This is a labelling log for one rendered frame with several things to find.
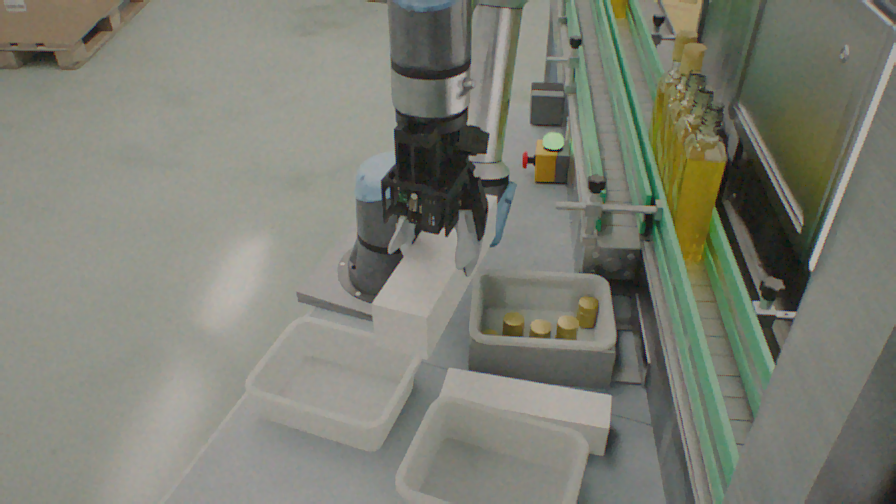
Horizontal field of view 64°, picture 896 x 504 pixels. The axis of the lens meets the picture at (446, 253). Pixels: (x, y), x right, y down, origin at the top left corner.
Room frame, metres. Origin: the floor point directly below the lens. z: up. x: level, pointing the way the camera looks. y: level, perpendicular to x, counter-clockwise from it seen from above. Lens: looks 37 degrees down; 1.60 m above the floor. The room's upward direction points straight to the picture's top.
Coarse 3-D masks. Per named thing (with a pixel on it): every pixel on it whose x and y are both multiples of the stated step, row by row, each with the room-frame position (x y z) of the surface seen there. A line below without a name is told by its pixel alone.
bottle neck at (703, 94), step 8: (696, 88) 1.01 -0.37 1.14; (704, 88) 1.02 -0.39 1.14; (712, 88) 1.01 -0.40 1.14; (696, 96) 1.00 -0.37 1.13; (704, 96) 1.00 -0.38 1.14; (712, 96) 1.00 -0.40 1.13; (696, 104) 1.00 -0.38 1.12; (704, 104) 1.00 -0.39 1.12; (696, 112) 1.00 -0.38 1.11; (696, 120) 1.00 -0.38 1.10
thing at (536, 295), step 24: (480, 288) 0.92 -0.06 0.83; (504, 288) 0.94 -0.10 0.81; (528, 288) 0.94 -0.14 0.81; (552, 288) 0.94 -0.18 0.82; (576, 288) 0.93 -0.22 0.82; (600, 288) 0.92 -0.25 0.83; (480, 312) 0.88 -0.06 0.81; (504, 312) 0.93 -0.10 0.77; (528, 312) 0.93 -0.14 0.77; (552, 312) 0.92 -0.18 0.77; (576, 312) 0.92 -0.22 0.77; (600, 312) 0.88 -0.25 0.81; (480, 336) 0.79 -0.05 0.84; (504, 336) 0.79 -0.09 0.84; (528, 336) 0.87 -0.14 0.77; (552, 336) 0.87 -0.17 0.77; (600, 336) 0.84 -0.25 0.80
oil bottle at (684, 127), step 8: (680, 120) 1.02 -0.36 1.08; (688, 120) 1.01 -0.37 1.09; (680, 128) 1.00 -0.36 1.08; (688, 128) 0.99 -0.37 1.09; (696, 128) 0.99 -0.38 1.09; (672, 136) 1.03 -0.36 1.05; (680, 136) 0.99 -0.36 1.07; (672, 144) 1.02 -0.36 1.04; (680, 144) 0.99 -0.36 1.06; (672, 152) 1.01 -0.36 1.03; (680, 152) 0.99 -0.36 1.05; (672, 160) 1.00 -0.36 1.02; (672, 168) 0.99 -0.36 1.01; (664, 176) 1.03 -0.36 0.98; (672, 176) 0.99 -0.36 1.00; (664, 184) 1.02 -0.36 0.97; (672, 184) 0.99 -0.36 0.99
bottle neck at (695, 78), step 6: (690, 72) 1.07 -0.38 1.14; (696, 72) 1.08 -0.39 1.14; (702, 72) 1.07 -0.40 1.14; (690, 78) 1.06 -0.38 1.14; (696, 78) 1.05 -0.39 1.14; (702, 78) 1.05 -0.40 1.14; (690, 84) 1.06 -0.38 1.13; (696, 84) 1.05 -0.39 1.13; (702, 84) 1.06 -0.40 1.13; (690, 90) 1.06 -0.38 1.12; (684, 96) 1.07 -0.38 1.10; (690, 96) 1.06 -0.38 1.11; (684, 102) 1.06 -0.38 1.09; (690, 102) 1.06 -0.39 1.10
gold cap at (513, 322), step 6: (510, 312) 0.88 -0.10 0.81; (516, 312) 0.88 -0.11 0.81; (504, 318) 0.86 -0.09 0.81; (510, 318) 0.86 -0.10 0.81; (516, 318) 0.86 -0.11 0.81; (522, 318) 0.86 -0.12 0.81; (504, 324) 0.86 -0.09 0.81; (510, 324) 0.85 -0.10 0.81; (516, 324) 0.85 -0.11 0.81; (522, 324) 0.85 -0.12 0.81; (504, 330) 0.85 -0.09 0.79; (510, 330) 0.85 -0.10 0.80; (516, 330) 0.85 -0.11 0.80; (522, 330) 0.85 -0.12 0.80; (510, 336) 0.85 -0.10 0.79; (516, 336) 0.85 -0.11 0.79; (522, 336) 0.85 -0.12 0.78
